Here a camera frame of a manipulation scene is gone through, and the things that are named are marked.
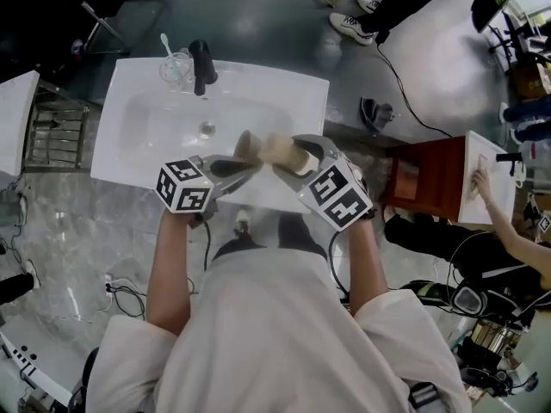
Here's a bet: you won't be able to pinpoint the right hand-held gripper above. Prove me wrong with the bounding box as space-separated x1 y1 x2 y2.
271 133 375 233

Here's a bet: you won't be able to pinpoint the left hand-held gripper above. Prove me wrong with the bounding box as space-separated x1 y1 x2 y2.
156 153 262 231

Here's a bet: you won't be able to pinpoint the brown bowl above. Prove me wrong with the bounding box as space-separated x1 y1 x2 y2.
233 129 264 163

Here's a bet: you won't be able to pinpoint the person's left forearm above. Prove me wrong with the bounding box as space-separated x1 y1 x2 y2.
145 206 213 340

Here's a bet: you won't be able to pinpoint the person's right forearm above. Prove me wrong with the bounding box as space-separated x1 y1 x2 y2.
343 215 392 318

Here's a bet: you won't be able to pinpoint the person's dark trousers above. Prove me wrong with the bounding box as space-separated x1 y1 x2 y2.
212 212 329 262

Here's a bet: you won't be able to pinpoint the white ceramic sink basin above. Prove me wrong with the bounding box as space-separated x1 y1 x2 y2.
90 57 331 215

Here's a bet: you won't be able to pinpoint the black faucet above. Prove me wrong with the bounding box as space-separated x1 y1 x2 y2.
494 151 525 178
188 39 219 97

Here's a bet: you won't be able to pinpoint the clear glass cup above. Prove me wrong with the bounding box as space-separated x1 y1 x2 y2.
158 48 195 93

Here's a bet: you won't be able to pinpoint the wooden cabinet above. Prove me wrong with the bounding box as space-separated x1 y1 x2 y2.
384 134 471 224

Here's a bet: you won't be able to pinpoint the white toothbrush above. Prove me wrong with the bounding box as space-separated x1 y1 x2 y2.
159 33 183 82

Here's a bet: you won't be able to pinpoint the person's white shirt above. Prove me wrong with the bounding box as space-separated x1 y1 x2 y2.
84 246 474 413

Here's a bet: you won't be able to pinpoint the white sink on cabinet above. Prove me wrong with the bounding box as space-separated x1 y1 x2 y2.
457 129 518 226

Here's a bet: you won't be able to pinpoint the black metal chair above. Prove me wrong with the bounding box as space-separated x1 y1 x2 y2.
76 0 167 56

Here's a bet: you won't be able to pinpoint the black headset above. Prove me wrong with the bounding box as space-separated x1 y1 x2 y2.
450 282 488 317

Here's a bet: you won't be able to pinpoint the cardboard box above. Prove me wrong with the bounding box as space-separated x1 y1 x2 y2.
509 52 551 102

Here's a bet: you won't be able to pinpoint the white device panel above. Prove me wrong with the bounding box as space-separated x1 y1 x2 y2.
0 328 73 409

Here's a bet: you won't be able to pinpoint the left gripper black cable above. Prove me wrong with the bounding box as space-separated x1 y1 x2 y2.
200 219 214 275

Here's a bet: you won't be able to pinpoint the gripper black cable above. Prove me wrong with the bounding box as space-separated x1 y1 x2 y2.
327 229 350 299
200 219 214 275

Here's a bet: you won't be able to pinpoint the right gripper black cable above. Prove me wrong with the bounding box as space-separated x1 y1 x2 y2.
327 229 350 299

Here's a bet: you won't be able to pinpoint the black floor cable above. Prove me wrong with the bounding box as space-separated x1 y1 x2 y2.
375 31 455 139

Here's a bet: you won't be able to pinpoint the metal wire rack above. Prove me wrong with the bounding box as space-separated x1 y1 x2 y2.
24 81 90 170

